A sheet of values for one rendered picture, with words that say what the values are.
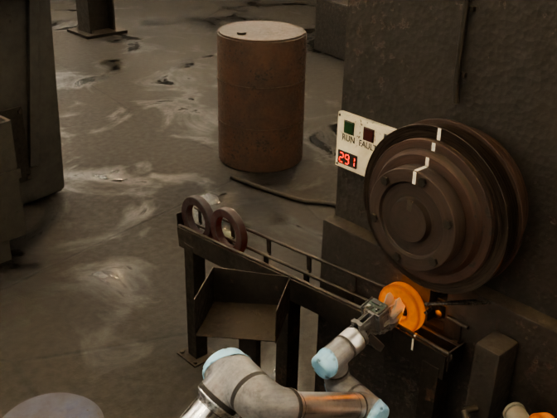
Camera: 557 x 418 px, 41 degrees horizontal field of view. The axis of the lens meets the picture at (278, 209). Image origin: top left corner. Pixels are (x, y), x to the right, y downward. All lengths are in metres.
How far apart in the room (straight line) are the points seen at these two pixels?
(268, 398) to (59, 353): 1.73
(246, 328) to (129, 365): 0.97
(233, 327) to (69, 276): 1.65
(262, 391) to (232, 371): 0.10
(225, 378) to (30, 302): 2.03
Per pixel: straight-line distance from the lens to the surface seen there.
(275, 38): 4.77
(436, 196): 1.90
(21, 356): 3.44
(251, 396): 1.82
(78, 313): 3.65
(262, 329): 2.41
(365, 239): 2.38
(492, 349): 2.10
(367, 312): 2.17
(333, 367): 2.10
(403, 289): 2.25
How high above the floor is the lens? 2.00
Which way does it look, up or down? 26 degrees down
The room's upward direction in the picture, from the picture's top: 1 degrees clockwise
